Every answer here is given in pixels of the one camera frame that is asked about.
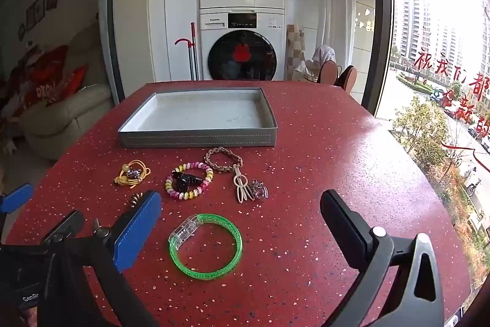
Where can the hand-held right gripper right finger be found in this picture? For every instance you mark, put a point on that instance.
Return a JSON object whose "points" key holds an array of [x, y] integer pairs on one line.
{"points": [[340, 221]]}

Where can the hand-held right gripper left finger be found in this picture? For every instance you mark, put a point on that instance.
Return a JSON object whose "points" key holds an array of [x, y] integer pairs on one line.
{"points": [[137, 231]]}

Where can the brown round-back chair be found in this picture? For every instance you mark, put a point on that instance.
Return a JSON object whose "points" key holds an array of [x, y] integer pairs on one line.
{"points": [[328, 73], [349, 80]]}

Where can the green translucent bangle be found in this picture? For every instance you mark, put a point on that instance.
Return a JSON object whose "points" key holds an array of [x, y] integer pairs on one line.
{"points": [[183, 233]]}

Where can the black window frame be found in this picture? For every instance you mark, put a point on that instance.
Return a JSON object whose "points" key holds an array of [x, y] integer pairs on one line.
{"points": [[379, 24]]}

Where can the large dark picture frame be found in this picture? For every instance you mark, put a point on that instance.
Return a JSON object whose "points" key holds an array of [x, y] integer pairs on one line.
{"points": [[35, 11]]}

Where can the grey shallow tray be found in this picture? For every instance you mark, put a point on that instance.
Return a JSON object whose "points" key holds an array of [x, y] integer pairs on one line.
{"points": [[199, 112]]}

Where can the black claw hair clip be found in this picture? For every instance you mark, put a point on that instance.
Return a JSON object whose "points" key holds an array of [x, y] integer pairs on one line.
{"points": [[185, 179]]}

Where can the red window sticker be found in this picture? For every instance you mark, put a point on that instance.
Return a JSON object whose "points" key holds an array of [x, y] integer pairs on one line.
{"points": [[481, 81]]}

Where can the beige rabbit hair clip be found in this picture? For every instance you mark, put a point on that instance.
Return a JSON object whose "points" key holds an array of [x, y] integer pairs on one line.
{"points": [[240, 193]]}

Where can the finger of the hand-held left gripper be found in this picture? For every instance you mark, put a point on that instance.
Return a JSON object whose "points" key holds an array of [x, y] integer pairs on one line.
{"points": [[63, 225], [15, 196]]}

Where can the white cloth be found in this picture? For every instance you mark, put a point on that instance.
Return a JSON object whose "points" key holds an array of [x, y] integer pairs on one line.
{"points": [[324, 53]]}

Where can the clear pink claw clip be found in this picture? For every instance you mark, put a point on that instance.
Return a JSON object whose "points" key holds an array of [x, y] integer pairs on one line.
{"points": [[258, 189]]}

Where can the checkered patterned board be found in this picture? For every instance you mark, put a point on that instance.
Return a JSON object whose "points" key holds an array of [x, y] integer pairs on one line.
{"points": [[293, 51]]}

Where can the white floral bag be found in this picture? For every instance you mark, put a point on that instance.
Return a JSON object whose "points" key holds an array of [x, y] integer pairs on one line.
{"points": [[310, 69]]}

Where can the beige sofa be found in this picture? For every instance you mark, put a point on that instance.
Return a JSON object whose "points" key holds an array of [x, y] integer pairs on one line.
{"points": [[65, 112]]}

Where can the small dark picture frame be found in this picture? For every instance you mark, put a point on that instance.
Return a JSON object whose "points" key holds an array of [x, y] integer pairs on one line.
{"points": [[22, 31]]}

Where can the red printed cushion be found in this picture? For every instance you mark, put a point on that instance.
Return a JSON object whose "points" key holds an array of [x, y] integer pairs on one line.
{"points": [[49, 82]]}

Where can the purple gem hair clip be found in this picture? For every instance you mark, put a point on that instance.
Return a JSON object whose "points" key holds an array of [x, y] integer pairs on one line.
{"points": [[133, 173]]}

